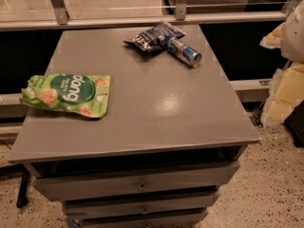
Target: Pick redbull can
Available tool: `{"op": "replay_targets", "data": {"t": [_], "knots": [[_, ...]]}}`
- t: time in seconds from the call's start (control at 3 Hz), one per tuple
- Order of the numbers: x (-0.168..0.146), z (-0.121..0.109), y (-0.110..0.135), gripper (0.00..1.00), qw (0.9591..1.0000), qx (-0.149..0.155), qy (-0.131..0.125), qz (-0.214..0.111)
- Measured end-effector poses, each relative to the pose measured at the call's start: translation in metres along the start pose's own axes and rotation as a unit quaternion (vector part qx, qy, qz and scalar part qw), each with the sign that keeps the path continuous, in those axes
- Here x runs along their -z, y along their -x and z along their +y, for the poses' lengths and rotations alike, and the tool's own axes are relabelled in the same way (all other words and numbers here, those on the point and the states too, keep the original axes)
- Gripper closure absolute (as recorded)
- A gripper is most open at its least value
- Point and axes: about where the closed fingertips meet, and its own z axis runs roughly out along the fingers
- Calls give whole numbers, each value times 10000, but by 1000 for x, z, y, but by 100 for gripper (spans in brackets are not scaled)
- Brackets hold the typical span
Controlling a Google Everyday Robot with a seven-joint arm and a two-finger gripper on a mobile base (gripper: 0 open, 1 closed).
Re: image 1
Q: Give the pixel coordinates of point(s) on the black metal stand leg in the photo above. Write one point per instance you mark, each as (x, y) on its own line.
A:
(22, 199)

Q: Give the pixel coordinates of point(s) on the top grey drawer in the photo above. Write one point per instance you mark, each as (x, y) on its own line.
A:
(170, 178)

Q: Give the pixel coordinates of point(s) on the red bull can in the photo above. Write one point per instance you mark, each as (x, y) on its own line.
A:
(183, 52)

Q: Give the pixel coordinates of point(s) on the dark blue snack bag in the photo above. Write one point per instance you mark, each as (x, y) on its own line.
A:
(155, 39)

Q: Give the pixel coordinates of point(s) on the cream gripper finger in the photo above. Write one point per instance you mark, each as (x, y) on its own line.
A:
(273, 39)
(285, 94)

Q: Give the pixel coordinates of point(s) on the bottom grey drawer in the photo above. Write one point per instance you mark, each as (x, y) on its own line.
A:
(144, 221)

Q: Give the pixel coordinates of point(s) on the metal glass railing frame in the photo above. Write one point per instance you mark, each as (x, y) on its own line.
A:
(99, 14)

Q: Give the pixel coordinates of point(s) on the grey drawer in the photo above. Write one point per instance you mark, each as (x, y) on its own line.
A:
(141, 206)
(170, 178)
(144, 221)

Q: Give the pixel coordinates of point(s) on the middle grey drawer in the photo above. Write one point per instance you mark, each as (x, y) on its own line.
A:
(141, 206)

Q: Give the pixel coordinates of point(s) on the grey drawer cabinet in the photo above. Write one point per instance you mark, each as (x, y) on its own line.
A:
(161, 113)

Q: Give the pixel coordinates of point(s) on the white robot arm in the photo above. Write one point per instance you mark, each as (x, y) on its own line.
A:
(292, 41)

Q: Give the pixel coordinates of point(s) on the green dang chips bag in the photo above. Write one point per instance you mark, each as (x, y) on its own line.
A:
(86, 95)

